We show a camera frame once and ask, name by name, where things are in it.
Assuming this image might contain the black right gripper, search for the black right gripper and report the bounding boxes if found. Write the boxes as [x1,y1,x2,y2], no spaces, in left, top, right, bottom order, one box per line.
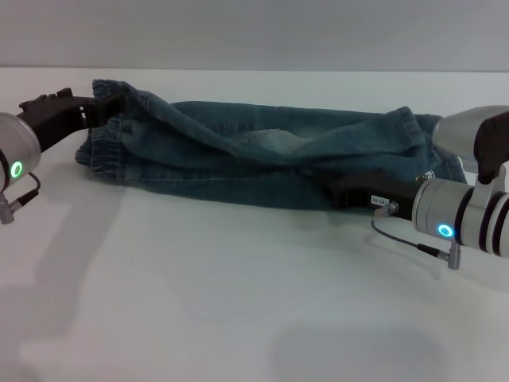
[325,172,419,222]

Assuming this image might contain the blue denim shorts with print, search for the blue denim shorts with print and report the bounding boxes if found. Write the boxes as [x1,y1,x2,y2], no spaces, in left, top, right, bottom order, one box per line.
[75,78,468,212]

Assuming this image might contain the right wrist cable with plug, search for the right wrist cable with plug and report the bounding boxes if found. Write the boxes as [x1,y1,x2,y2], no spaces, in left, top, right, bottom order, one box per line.
[371,201,463,271]

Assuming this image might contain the wrist cable with plug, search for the wrist cable with plug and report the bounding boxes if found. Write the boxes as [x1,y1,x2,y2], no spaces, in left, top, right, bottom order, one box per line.
[0,173,43,224]
[371,201,463,271]

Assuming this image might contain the left wrist cable with plug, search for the left wrist cable with plug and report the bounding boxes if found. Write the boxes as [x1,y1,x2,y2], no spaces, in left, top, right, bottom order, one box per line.
[0,173,43,224]

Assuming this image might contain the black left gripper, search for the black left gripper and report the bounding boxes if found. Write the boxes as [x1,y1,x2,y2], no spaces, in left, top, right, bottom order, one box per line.
[18,88,125,154]

